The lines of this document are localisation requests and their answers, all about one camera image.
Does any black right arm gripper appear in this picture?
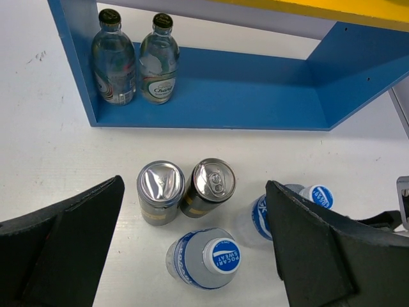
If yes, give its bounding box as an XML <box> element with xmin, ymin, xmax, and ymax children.
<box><xmin>266</xmin><ymin>176</ymin><xmax>408</xmax><ymax>306</ymax></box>

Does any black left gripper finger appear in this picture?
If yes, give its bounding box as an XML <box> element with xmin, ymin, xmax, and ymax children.
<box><xmin>1</xmin><ymin>175</ymin><xmax>125</xmax><ymax>306</ymax></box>

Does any blue label plastic bottle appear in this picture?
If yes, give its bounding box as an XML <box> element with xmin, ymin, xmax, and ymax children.
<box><xmin>234</xmin><ymin>184</ymin><xmax>334</xmax><ymax>248</ymax></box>

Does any Pocari Sweat plastic bottle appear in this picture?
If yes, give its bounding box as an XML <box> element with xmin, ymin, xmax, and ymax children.
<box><xmin>166</xmin><ymin>228</ymin><xmax>242</xmax><ymax>290</ymax></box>

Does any grey beverage can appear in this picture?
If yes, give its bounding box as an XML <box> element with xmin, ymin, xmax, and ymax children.
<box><xmin>136</xmin><ymin>161</ymin><xmax>185</xmax><ymax>226</ymax></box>

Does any black gold beverage can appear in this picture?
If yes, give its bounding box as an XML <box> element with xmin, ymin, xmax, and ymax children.
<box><xmin>180</xmin><ymin>158</ymin><xmax>236</xmax><ymax>218</ymax></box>

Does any blue and yellow shelf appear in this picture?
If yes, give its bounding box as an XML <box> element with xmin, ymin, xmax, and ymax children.
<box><xmin>49</xmin><ymin>1</ymin><xmax>408</xmax><ymax>131</ymax></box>

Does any clear glass bottle black cap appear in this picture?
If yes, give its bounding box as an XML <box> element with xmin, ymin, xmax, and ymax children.
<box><xmin>91</xmin><ymin>8</ymin><xmax>136</xmax><ymax>106</ymax></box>

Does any clear Chang glass bottle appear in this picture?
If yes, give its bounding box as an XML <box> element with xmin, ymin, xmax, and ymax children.
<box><xmin>139</xmin><ymin>13</ymin><xmax>180</xmax><ymax>105</ymax></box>

